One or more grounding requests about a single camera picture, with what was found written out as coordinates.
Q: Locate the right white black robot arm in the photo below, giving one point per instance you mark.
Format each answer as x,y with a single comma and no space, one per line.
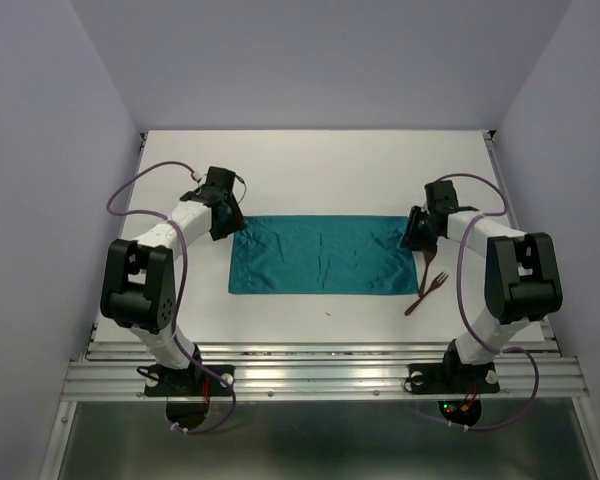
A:
521,285

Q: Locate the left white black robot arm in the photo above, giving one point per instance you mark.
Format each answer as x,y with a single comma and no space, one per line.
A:
145,276

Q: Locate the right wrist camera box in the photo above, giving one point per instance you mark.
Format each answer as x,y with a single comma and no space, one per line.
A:
441,197

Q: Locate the teal cloth napkin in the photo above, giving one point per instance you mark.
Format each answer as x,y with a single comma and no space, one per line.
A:
322,255

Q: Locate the aluminium frame rail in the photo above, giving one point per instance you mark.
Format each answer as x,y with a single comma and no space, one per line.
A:
305,372

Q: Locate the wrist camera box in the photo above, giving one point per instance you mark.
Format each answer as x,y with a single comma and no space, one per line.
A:
220,178
441,197

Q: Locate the brown wooden fork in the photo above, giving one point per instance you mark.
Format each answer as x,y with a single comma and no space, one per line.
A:
436,283

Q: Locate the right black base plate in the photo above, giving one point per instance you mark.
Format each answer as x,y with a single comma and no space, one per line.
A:
438,379

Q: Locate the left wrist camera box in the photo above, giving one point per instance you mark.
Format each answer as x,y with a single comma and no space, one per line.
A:
220,178

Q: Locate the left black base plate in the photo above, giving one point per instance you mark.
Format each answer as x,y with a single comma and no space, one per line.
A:
162,382

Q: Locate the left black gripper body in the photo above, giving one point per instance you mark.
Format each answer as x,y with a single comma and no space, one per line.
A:
234,220

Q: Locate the brown wooden spoon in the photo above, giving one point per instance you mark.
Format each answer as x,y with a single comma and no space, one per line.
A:
429,256

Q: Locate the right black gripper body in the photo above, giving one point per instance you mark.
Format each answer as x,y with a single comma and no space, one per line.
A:
418,229

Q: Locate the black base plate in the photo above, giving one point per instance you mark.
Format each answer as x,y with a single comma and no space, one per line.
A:
438,379
162,382

